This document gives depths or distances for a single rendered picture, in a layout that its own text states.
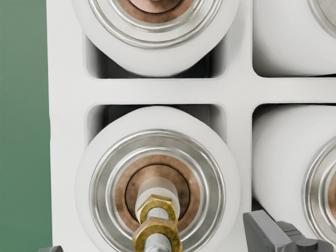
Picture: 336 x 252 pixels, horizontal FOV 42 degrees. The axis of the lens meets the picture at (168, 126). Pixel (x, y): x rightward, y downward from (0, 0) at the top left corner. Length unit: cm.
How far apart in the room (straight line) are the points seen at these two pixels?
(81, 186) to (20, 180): 28
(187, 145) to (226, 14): 7
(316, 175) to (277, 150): 4
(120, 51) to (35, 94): 28
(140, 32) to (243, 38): 10
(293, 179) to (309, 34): 8
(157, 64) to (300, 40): 8
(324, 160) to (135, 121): 11
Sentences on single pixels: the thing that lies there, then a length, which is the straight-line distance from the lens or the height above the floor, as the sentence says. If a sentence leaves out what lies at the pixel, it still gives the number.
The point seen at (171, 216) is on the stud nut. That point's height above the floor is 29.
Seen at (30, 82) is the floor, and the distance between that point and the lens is 51.
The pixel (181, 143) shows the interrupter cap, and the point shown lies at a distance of 24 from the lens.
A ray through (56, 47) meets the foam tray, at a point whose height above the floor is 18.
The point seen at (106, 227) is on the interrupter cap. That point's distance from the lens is 25.
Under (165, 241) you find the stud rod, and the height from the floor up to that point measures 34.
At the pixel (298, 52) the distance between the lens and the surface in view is 29.
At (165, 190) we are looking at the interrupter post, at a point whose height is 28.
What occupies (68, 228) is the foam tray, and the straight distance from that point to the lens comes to 33.
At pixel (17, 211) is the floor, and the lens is 53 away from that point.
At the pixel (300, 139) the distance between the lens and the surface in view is 26.
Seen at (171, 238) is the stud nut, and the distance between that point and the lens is 17.
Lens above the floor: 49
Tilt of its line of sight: 86 degrees down
